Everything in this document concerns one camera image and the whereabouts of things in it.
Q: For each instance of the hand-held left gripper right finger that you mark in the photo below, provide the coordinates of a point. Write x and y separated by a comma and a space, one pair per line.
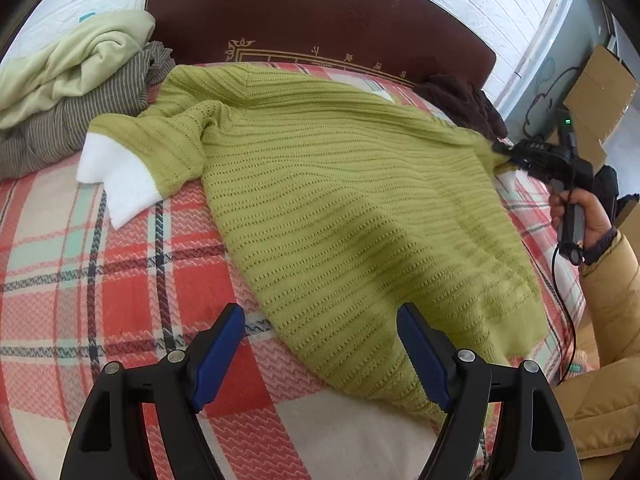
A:
422, 355

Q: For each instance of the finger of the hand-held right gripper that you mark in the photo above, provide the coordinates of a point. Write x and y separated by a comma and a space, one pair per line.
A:
507, 152

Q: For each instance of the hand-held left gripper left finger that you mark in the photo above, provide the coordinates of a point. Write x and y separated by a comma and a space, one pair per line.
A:
220, 355

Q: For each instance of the green knit sweater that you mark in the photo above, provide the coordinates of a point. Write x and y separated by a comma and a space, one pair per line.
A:
325, 185

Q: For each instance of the person's right hand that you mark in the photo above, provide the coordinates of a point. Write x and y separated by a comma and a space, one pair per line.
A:
597, 220

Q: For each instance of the dark brown fuzzy cloth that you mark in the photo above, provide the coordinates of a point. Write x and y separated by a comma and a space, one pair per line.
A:
465, 102

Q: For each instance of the cardboard box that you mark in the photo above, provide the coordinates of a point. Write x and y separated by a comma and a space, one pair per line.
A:
600, 95

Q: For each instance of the red plaid blanket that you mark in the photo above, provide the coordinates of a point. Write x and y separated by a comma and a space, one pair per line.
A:
100, 260

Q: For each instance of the person's yellow jacket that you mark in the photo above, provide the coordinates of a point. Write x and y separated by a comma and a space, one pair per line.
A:
605, 410

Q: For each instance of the dark brown headboard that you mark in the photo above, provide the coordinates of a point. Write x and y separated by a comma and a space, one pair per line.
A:
310, 10

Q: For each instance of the grey striped garment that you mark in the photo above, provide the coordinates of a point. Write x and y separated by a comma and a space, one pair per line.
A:
75, 125

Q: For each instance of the cream garment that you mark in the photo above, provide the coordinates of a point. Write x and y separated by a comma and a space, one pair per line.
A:
75, 65

